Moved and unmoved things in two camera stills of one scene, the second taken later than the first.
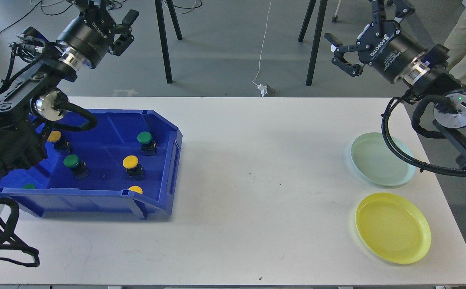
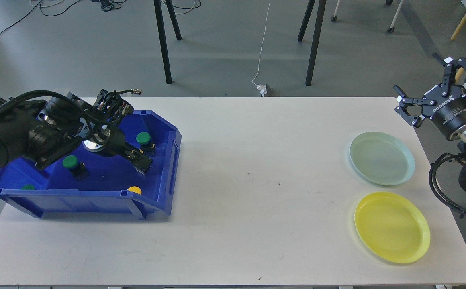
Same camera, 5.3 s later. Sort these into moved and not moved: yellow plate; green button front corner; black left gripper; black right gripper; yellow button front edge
Moved: black left gripper; black right gripper
Not moved: yellow button front edge; green button front corner; yellow plate
